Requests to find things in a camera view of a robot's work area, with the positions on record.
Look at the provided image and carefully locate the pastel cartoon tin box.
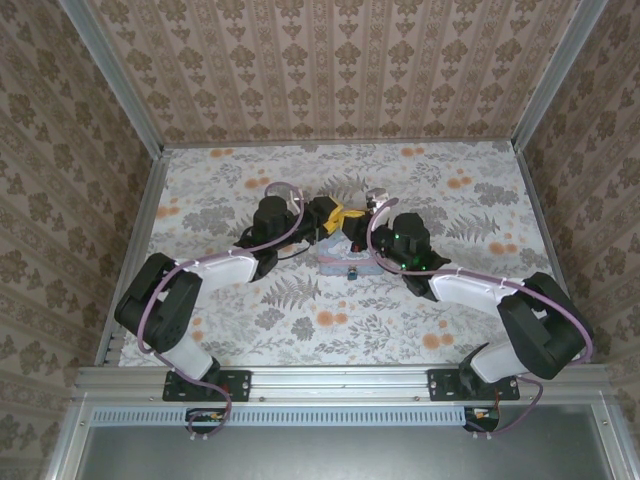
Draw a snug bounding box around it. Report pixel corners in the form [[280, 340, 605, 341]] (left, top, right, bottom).
[[317, 233, 385, 278]]

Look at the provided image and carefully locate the floral table cover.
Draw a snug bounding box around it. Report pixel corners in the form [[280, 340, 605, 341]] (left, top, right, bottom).
[[119, 142, 584, 366]]

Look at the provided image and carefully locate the black connector board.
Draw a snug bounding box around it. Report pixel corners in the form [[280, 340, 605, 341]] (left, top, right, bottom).
[[463, 405, 502, 433], [185, 407, 227, 434]]

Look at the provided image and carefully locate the grey metal sheet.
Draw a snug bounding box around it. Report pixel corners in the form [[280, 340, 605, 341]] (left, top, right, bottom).
[[74, 403, 624, 480]]

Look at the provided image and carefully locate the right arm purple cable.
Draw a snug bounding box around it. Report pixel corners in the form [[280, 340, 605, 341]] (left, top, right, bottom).
[[367, 197, 596, 442]]

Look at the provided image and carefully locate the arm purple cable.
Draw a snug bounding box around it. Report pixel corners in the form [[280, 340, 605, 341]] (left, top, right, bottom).
[[367, 197, 596, 442], [135, 180, 306, 442]]

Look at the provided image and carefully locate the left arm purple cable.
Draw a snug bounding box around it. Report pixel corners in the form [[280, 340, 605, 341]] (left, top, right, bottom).
[[135, 180, 306, 442]]

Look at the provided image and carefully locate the aluminium side rail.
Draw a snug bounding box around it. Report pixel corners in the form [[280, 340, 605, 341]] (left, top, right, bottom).
[[93, 149, 172, 366], [513, 144, 597, 364]]

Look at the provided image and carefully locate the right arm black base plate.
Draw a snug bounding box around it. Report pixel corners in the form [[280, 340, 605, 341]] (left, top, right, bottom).
[[427, 368, 521, 403]]

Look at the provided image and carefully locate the aluminium mounting rail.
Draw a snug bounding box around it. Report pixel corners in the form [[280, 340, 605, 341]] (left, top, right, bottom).
[[73, 363, 612, 402]]

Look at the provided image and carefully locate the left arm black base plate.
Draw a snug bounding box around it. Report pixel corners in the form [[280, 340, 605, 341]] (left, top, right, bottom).
[[163, 368, 251, 403]]

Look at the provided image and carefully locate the slotted white cable duct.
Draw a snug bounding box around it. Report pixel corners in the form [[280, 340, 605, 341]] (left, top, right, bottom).
[[91, 404, 502, 428]]

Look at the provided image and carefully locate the aluminium frame post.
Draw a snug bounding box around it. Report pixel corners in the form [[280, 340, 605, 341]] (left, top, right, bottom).
[[58, 0, 167, 156], [511, 0, 610, 152]]

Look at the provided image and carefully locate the aluminium outer frame bar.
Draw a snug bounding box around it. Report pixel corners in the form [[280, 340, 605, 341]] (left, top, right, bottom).
[[44, 394, 96, 480], [592, 394, 640, 480]]

